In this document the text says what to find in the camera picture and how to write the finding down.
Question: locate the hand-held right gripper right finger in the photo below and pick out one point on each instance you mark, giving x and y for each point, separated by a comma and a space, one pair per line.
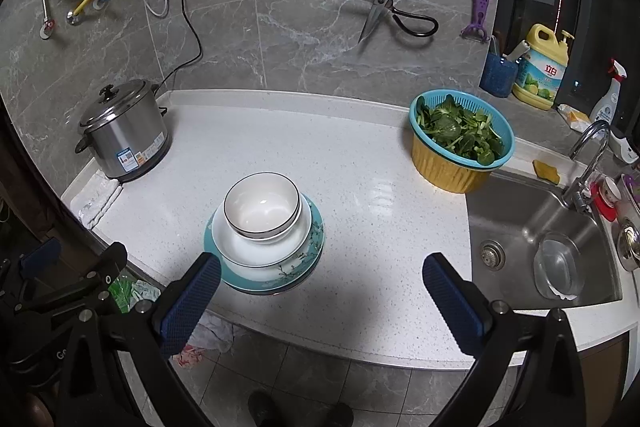
452, 302

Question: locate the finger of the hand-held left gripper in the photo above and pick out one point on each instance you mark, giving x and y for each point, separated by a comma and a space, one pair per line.
42, 257
107, 267

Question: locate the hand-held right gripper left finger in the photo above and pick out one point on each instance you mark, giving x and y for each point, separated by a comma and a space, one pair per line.
192, 302

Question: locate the large white bowl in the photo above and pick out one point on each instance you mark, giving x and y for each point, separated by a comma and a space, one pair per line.
235, 252

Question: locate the dark rimmed patterned bowl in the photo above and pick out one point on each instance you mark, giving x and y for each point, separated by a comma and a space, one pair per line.
260, 207

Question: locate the small white bowl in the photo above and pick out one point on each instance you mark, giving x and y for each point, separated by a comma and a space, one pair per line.
301, 209

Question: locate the green plastic bag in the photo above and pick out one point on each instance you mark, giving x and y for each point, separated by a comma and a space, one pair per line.
130, 292

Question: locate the crumpled plastic bag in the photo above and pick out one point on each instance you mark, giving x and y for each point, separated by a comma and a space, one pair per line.
210, 337

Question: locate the white dish cloth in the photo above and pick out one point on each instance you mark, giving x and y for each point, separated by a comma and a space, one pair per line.
97, 204

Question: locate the stainless steel sink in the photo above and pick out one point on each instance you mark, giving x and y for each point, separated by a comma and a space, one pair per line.
505, 227

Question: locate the clear plastic container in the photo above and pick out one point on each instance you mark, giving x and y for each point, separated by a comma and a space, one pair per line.
557, 264

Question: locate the stainless steel rice cooker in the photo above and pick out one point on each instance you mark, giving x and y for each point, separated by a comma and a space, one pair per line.
127, 142

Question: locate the person's left black shoe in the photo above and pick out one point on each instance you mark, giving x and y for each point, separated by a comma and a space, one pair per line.
260, 409

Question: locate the person's black shoe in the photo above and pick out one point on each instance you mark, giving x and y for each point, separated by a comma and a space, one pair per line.
340, 414
260, 409

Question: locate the yellow plastic basin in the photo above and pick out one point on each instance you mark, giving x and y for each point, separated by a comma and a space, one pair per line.
450, 172

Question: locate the person's right black shoe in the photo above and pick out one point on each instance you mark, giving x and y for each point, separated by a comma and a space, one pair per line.
340, 414

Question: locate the yellow sponge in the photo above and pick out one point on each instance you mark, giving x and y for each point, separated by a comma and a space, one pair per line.
546, 171

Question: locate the green leafy vegetables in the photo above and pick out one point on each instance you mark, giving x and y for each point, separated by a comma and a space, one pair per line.
460, 132

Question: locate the red silicone mat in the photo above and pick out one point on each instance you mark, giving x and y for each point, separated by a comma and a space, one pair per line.
600, 204

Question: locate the teal plastic colander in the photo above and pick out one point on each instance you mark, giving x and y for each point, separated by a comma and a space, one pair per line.
414, 119

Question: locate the small patterned cup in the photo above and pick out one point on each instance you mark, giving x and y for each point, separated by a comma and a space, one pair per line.
611, 189

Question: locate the chrome faucet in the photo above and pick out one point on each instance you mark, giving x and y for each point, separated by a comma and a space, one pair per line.
587, 157

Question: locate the purple bowl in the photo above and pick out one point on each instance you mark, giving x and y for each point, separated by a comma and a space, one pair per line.
631, 187

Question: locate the white and yellow packet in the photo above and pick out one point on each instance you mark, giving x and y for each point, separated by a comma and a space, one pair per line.
572, 114

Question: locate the blue utensil holder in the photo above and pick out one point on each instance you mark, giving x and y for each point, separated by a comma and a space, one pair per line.
497, 77

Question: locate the white plastic object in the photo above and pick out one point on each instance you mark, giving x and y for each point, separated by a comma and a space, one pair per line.
625, 144

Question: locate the yellow detergent bottle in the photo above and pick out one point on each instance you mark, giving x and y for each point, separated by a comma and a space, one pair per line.
542, 72

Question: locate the white spray bottle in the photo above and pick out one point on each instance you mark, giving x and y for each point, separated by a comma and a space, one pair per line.
607, 99

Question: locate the purple peeler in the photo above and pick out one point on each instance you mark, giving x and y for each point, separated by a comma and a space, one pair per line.
481, 2

